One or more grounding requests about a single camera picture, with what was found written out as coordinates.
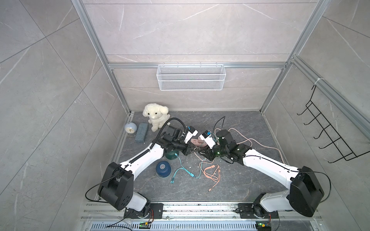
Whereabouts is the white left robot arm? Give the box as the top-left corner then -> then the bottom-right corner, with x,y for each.
93,117 -> 198,216

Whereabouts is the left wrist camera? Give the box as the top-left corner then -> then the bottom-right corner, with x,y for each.
184,126 -> 198,143

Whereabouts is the pink power strip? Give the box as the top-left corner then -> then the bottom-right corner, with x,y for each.
190,128 -> 285,164

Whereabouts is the small globe ball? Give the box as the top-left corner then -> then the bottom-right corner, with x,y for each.
124,122 -> 138,134

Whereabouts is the black wire hook rack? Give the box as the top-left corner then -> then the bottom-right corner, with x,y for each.
297,85 -> 370,164

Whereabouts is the orange charging cable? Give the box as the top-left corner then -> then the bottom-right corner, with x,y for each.
193,151 -> 222,192

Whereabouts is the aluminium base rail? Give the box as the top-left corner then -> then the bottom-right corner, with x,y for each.
77,202 -> 327,231

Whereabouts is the blue meat grinder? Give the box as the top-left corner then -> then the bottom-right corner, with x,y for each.
156,161 -> 172,178

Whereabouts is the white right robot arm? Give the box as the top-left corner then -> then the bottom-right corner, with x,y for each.
199,130 -> 325,218

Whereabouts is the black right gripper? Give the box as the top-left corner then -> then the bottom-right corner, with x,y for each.
197,142 -> 228,161

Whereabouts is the grey blue sponge block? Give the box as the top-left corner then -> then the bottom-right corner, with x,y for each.
135,123 -> 149,143

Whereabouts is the green meat grinder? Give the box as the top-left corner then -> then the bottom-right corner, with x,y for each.
165,150 -> 179,160

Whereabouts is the white plush dog toy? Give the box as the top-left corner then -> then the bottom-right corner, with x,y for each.
143,103 -> 170,132

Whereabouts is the white wire mesh basket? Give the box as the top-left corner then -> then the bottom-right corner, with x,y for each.
156,64 -> 226,91

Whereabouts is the teal charging cable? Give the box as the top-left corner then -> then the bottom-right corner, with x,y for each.
169,152 -> 206,184

